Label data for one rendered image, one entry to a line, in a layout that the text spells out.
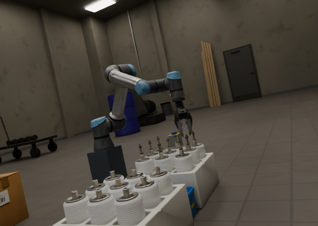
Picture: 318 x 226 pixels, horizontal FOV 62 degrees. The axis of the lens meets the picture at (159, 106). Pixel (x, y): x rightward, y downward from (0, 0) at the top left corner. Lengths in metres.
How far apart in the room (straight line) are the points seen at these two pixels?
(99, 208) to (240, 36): 10.95
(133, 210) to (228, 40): 11.00
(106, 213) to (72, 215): 0.14
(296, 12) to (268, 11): 0.97
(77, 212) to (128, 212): 0.23
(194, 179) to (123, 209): 0.52
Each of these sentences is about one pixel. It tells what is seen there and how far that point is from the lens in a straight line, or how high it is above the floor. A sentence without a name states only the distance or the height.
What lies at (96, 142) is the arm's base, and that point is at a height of 0.36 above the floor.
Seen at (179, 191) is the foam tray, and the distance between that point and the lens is 1.13.
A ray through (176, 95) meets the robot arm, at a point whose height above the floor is 0.56.
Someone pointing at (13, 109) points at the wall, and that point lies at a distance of 10.24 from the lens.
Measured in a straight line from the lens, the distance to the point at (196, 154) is 1.49.
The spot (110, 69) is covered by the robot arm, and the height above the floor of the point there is 0.81.
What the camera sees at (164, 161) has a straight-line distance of 1.41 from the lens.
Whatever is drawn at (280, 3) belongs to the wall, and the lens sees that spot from 11.69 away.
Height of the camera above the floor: 0.53
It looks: level
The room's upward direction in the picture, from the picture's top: 12 degrees counter-clockwise
